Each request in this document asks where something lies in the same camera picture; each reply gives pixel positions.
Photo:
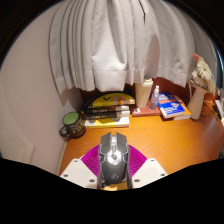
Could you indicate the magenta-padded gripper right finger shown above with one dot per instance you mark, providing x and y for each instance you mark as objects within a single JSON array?
[{"x": 146, "y": 170}]

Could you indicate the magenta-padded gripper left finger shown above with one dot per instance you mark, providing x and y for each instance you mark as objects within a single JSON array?
[{"x": 78, "y": 171}]

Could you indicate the grey black computer mouse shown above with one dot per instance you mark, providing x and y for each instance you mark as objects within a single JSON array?
[{"x": 113, "y": 160}]

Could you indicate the green dark mug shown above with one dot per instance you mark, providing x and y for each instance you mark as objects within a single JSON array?
[{"x": 73, "y": 125}]

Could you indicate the yellow white book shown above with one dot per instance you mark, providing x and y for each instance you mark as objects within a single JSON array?
[{"x": 106, "y": 123}]

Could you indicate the flat red notebook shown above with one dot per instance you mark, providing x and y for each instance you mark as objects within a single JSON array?
[{"x": 141, "y": 111}]

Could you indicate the blue book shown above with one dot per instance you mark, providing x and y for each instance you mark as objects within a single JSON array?
[{"x": 170, "y": 107}]

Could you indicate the clear spray bottle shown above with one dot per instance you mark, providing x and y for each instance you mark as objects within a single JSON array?
[{"x": 154, "y": 100}]

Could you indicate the cream white tumbler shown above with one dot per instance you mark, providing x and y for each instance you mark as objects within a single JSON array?
[{"x": 143, "y": 93}]

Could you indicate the white ceramic vase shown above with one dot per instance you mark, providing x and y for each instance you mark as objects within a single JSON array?
[{"x": 196, "y": 103}]

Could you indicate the white flower bouquet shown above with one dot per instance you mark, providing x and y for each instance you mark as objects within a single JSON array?
[{"x": 203, "y": 75}]

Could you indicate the white curtain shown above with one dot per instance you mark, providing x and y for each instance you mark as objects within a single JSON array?
[{"x": 116, "y": 43}]

